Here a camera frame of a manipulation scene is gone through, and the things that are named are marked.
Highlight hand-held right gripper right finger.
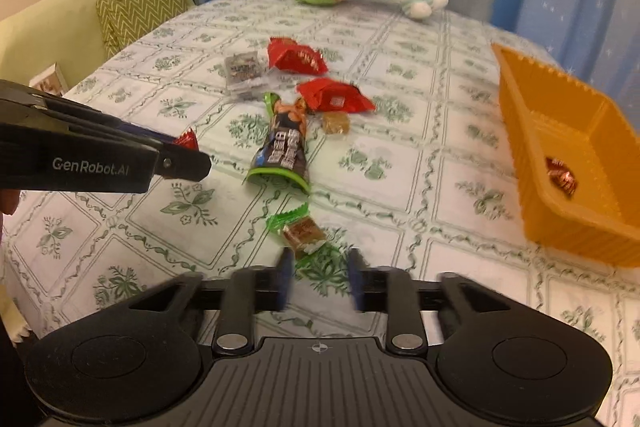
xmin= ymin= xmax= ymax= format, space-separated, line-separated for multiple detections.
xmin=348 ymin=248 xmax=512 ymax=356

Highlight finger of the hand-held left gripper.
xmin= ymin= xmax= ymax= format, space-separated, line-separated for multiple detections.
xmin=149 ymin=141 xmax=213 ymax=182
xmin=106 ymin=119 xmax=182 ymax=146

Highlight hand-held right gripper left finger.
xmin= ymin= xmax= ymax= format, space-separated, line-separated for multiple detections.
xmin=127 ymin=247 xmax=297 ymax=358

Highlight small red foil candy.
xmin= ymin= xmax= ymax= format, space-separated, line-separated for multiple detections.
xmin=174 ymin=128 xmax=201 ymax=152

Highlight green brown candy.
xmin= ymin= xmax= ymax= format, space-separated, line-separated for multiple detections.
xmin=265 ymin=202 xmax=346 ymax=270

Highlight red snack packet white label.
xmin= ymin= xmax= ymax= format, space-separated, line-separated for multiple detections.
xmin=296 ymin=78 xmax=377 ymax=114

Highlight orange plastic basket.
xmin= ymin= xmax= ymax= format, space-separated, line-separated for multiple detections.
xmin=491 ymin=42 xmax=640 ymax=269

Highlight small printed box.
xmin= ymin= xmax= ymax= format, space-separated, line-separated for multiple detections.
xmin=29 ymin=63 xmax=69 ymax=96

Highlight dark snack packet green ends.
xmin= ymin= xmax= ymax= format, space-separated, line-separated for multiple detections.
xmin=243 ymin=91 xmax=313 ymax=194

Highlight green floral tablecloth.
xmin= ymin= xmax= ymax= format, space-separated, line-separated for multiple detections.
xmin=0 ymin=0 xmax=640 ymax=427

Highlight clear grey snack packet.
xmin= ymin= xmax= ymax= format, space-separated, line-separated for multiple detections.
xmin=223 ymin=51 xmax=268 ymax=96

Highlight green zigzag pillow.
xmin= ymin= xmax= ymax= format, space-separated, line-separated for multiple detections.
xmin=95 ymin=0 xmax=196 ymax=58

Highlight light green sofa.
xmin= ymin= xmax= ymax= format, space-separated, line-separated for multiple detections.
xmin=0 ymin=0 xmax=198 ymax=95

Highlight small caramel candy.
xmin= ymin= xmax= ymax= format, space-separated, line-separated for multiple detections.
xmin=321 ymin=112 xmax=352 ymax=136

